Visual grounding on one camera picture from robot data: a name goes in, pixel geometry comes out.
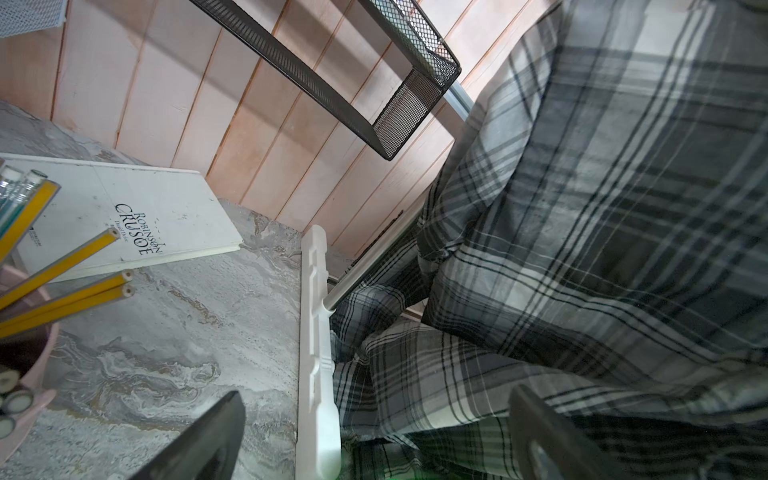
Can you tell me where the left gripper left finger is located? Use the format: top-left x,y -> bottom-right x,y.
132,390 -> 246,480

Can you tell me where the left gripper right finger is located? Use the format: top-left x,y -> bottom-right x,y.
508,385 -> 624,479

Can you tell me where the grey plaid shirt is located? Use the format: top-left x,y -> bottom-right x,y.
330,1 -> 767,479

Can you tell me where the metal clothes rack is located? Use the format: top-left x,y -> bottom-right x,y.
295,80 -> 475,480

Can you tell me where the pink pencil cup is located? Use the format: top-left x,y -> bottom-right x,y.
0,155 -> 136,466

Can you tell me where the black mesh shelf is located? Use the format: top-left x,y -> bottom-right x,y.
196,1 -> 461,160

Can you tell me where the white wire shelf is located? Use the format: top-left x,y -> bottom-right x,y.
0,0 -> 68,39

